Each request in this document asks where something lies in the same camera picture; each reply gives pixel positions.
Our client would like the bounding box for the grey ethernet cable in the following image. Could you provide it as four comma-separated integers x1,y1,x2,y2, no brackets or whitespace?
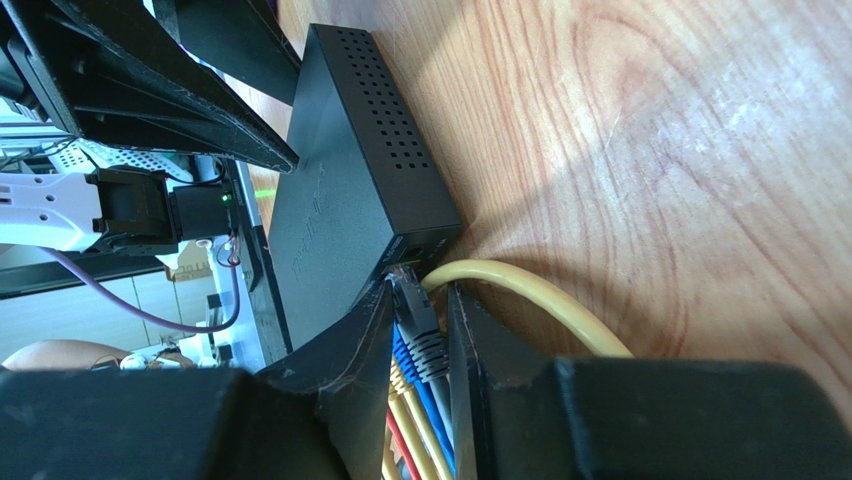
389,262,455,447

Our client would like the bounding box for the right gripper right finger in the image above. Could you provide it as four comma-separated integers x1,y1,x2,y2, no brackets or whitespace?
447,284,851,479

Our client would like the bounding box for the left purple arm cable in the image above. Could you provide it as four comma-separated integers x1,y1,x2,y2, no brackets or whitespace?
36,246,242,335

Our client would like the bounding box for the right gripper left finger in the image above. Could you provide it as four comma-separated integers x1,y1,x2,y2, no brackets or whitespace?
1,283,394,479

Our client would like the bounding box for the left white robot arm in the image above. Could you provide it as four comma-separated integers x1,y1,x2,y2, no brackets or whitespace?
1,1,301,256

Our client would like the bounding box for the black network switch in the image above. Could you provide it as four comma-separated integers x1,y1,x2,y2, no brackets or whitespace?
268,24,462,347

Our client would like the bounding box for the red ethernet cable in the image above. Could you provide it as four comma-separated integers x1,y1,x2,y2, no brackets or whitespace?
385,409,422,480

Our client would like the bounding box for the blue ethernet cable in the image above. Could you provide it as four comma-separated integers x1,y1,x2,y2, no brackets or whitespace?
391,322,457,477

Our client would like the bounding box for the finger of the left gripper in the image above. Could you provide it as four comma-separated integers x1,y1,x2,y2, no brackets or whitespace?
152,0,301,105
1,1,299,173

